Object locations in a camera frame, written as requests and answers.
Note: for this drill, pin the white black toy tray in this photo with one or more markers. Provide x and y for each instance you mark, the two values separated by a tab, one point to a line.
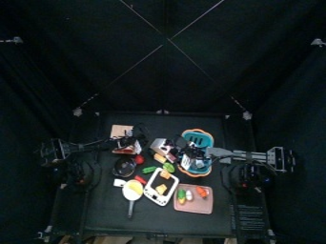
158	194

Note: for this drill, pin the green yellow toy corn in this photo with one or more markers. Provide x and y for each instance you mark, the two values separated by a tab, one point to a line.
182	196

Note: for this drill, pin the white toy frying pan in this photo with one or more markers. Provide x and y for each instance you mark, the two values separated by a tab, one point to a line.
131	194

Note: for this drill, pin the grey frame middle bracket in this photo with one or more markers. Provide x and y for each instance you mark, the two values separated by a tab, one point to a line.
162	111

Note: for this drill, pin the black toy pot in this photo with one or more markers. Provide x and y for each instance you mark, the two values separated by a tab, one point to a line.
123	167

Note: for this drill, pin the orange toy cheese block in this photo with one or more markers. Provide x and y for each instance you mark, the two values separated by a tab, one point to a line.
159	158

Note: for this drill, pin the white toy egg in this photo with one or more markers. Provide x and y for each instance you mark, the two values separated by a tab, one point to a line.
189	195

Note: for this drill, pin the small white toy block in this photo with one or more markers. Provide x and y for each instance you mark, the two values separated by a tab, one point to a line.
119	182

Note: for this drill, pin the teal basket orange rim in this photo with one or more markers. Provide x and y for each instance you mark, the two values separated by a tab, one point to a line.
200	137

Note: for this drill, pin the red toy chili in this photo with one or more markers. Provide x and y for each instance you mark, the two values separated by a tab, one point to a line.
141	179

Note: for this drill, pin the grey frame corner bracket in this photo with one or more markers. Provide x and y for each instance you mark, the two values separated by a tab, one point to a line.
78	111
16	40
248	115
318	42

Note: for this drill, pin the silver toy toaster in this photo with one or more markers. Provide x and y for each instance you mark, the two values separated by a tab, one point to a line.
161	146

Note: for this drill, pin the pink cutting board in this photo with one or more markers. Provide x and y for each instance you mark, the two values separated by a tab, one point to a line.
195	206

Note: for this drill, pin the red toy tomato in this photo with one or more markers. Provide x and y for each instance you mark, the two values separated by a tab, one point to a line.
139	159

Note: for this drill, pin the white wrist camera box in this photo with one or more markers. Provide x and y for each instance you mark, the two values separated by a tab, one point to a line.
186	161

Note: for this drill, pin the yellow toy cheese piece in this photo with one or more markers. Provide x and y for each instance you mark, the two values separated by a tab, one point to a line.
166	174
161	189

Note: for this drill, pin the green toy lime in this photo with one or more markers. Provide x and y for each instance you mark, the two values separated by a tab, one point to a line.
169	167

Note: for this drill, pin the red white toy holder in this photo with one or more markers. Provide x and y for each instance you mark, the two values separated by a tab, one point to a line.
130	150

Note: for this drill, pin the yellow toy omelette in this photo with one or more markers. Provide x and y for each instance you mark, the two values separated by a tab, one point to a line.
135	188

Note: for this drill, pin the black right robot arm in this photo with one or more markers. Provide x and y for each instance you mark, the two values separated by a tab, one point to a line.
254	155

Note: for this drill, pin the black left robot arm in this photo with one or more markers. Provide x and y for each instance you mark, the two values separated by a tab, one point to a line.
73	148

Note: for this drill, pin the orange toy carrot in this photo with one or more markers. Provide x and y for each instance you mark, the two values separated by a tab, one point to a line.
202	192

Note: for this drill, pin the green toy pepper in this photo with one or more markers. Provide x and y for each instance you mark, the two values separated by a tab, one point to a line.
149	169

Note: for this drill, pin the light wooden square board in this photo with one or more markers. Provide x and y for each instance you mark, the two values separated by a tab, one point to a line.
121	129

